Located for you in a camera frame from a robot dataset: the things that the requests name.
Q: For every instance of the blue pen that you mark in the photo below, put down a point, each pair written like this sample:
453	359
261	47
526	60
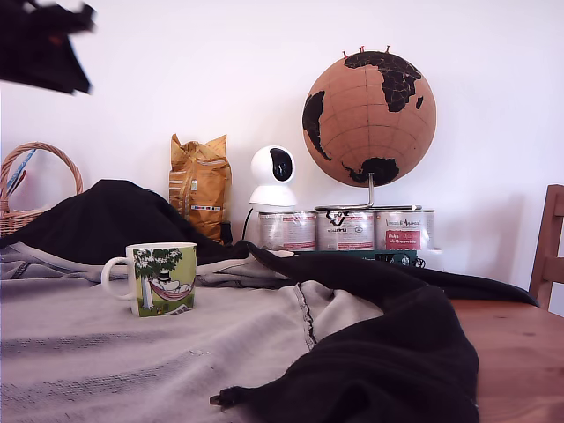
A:
20	169

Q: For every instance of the silver tin with black logo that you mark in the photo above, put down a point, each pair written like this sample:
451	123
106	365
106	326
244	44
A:
346	231

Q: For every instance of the silver tin with red label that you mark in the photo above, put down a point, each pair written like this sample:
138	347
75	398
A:
404	231
287	231

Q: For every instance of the grey and black blanket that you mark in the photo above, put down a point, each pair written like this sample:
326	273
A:
132	361

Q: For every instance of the yellow paper food bag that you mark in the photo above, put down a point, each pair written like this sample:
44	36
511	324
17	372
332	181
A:
203	189

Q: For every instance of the brown wooden chair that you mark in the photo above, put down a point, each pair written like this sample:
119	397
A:
551	247

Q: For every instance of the white dome security camera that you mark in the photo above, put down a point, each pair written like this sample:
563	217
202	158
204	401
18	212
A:
274	185

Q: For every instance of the dark green flat box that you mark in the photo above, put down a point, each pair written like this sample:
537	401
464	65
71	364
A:
353	255

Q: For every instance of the metal globe stand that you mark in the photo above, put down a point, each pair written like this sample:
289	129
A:
372	198

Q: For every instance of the cork globe with black continents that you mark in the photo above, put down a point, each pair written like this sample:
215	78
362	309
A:
366	119

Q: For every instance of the green illustrated coffee mug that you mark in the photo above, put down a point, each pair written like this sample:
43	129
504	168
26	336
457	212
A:
166	282

